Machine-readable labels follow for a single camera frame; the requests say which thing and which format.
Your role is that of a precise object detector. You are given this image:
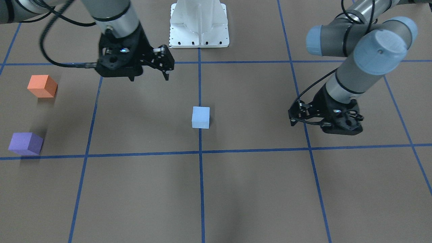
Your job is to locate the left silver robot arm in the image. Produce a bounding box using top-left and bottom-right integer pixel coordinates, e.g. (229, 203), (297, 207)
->
(288, 0), (418, 136)

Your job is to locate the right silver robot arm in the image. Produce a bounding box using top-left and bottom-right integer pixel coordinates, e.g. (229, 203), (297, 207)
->
(1, 0), (175, 81)

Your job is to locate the purple foam block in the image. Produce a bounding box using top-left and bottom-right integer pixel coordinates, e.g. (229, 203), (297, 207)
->
(8, 132), (44, 156)

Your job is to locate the light blue foam block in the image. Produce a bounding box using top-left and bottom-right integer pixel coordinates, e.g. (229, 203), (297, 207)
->
(191, 106), (210, 129)

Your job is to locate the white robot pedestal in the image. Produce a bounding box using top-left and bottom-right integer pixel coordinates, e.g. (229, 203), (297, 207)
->
(169, 0), (230, 48)

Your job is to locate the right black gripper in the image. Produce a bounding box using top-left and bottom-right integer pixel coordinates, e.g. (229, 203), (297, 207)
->
(94, 24), (175, 81)

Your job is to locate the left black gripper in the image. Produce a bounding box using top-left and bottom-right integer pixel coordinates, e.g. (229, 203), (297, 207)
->
(288, 86), (364, 136)

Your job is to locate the orange foam block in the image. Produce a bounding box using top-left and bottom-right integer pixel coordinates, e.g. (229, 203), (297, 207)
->
(27, 75), (58, 98)

